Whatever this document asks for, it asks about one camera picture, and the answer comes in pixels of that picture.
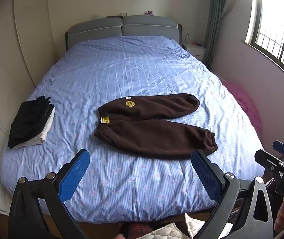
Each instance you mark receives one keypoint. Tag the pink cloth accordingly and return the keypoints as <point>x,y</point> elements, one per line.
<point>246,104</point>

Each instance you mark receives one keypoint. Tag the black folded garment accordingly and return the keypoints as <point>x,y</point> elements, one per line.
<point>27,122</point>

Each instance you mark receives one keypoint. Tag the purple toy figure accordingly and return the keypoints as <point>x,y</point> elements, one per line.
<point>150,13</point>

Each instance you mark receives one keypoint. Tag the green curtain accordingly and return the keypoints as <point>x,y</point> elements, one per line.
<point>216,17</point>

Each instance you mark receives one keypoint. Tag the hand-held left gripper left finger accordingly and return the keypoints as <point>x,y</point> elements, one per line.
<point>74,174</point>

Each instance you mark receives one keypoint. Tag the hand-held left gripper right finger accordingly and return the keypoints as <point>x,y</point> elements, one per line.
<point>206,176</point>

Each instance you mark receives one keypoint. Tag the white quilted cloth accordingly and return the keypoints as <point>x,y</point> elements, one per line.
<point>164,232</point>

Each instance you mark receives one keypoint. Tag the small clear bottle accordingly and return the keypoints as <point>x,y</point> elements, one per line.
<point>187,38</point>

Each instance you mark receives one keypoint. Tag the white folded garment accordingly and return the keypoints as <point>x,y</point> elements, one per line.
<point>38,139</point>

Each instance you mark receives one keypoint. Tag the person's plaid trouser leg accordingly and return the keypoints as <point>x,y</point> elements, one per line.
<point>137,231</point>

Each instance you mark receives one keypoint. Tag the grey padded headboard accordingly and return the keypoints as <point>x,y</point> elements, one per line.
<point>94,31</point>

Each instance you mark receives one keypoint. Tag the barred window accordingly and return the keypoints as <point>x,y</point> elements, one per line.
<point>276,42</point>

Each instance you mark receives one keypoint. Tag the dark flat books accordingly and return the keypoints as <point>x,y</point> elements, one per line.
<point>114,17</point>

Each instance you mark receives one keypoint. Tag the person's right hand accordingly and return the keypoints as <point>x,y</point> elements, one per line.
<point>282,214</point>

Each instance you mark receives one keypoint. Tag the white nightstand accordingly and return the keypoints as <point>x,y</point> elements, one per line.
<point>194,52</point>

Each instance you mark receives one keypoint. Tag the brown pants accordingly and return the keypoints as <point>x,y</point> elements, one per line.
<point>156,139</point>

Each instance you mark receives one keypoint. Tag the bed with blue sheet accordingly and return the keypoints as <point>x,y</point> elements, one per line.
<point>132,67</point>

